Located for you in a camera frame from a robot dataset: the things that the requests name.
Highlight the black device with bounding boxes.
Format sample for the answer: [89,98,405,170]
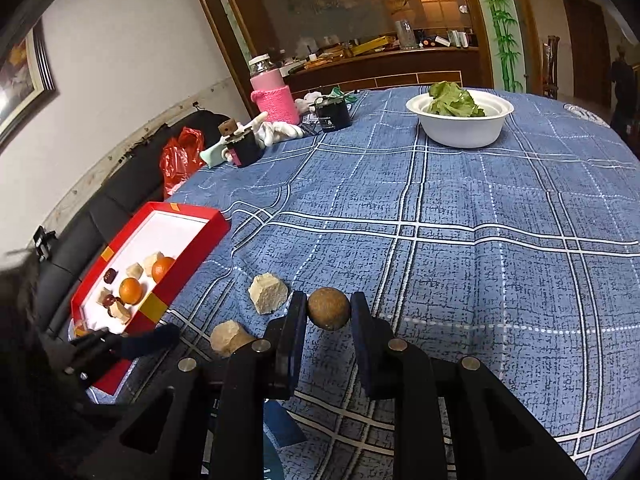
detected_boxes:
[32,227,57,262]

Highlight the black leather sofa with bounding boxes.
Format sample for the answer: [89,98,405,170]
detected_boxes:
[30,110,232,343]

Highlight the green lettuce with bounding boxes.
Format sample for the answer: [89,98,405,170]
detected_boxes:
[427,80,487,119]

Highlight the wooden chair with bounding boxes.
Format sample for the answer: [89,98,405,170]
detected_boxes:
[541,35,561,102]

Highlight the orange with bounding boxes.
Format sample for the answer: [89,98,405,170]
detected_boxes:
[118,277,145,306]
[151,256,177,284]

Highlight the glass jar with pink sleeve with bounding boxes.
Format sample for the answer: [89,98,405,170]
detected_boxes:
[248,54,301,126]

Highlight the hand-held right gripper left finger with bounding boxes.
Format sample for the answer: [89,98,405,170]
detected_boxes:
[75,290,308,480]

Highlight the framed picture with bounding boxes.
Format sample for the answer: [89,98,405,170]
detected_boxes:
[0,24,58,150]

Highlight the blue plaid tablecloth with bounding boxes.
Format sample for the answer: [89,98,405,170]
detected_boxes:
[87,86,640,480]

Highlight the white glove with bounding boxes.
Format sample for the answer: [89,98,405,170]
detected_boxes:
[252,112,306,149]
[294,92,326,114]

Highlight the white bowl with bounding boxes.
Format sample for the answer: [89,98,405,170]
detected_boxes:
[405,91,516,150]

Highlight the wooden counter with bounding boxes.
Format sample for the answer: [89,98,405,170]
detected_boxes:
[279,44,482,95]

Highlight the red cardboard box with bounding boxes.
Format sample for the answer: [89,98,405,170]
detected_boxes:
[70,201,232,397]

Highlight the tan fruit chunk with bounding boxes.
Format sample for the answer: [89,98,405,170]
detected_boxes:
[209,320,257,360]

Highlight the black labelled container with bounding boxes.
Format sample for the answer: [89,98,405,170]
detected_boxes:
[313,93,353,134]

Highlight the black container with cork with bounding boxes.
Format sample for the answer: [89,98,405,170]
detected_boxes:
[219,119,262,167]

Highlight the wooden door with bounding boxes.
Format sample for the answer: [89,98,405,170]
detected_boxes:
[559,0,614,109]

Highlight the mint green cloth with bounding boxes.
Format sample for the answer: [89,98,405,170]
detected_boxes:
[201,139,231,169]

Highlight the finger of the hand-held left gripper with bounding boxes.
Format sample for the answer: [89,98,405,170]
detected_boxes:
[64,322,182,377]

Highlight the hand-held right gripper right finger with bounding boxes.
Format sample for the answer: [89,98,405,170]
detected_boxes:
[349,291,588,480]

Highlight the brown round fruit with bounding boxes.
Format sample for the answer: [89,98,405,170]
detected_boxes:
[307,286,351,332]

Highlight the clear glass pitcher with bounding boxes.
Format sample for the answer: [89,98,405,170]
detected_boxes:
[394,19,419,51]

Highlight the red plastic bag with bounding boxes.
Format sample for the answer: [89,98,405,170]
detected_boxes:
[159,127,206,199]

